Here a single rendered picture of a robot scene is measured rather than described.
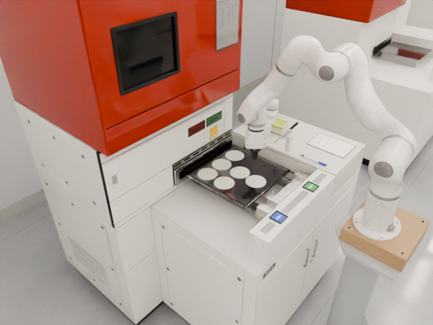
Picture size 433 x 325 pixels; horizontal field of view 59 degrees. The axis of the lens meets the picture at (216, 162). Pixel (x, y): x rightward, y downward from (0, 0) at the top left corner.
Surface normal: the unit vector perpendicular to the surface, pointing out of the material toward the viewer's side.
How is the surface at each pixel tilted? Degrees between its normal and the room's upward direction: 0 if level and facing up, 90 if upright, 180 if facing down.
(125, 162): 90
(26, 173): 90
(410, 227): 4
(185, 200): 0
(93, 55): 90
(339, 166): 0
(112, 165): 90
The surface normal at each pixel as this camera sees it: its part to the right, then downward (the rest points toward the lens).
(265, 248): -0.66, 0.44
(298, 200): 0.00, -0.82
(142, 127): 0.76, 0.37
